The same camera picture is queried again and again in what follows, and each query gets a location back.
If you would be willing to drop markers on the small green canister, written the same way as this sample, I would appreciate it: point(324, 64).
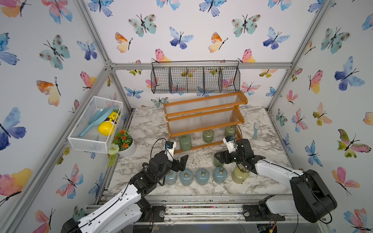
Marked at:
point(230, 131)
point(208, 136)

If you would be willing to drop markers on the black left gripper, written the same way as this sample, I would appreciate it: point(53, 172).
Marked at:
point(181, 164)

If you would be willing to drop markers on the yellow mustard bottle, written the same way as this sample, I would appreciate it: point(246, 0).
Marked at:
point(107, 127)

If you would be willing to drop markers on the potted orange flower plant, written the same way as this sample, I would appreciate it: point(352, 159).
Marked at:
point(123, 145)

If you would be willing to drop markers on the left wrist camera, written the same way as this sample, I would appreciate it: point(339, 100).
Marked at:
point(169, 149)

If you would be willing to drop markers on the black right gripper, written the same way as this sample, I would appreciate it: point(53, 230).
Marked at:
point(226, 153)

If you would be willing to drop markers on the orange wooden three-tier shelf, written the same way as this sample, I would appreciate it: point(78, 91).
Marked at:
point(210, 113)

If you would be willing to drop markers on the white mesh wall basket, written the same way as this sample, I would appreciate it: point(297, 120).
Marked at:
point(93, 141)

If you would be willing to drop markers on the yellow-green canister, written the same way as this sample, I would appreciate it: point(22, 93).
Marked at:
point(239, 175)

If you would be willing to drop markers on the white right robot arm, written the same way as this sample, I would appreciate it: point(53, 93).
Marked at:
point(310, 197)

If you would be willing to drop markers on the black wire wall basket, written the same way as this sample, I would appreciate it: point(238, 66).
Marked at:
point(200, 77)

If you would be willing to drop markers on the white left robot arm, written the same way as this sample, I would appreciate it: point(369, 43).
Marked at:
point(130, 205)

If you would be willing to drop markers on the light blue dustpan scoop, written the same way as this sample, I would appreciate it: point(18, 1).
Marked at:
point(97, 119)

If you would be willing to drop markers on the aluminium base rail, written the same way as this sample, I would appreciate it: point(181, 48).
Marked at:
point(213, 209)

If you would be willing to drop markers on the blue canister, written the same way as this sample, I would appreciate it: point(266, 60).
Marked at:
point(171, 177)
point(186, 177)
point(202, 176)
point(220, 174)

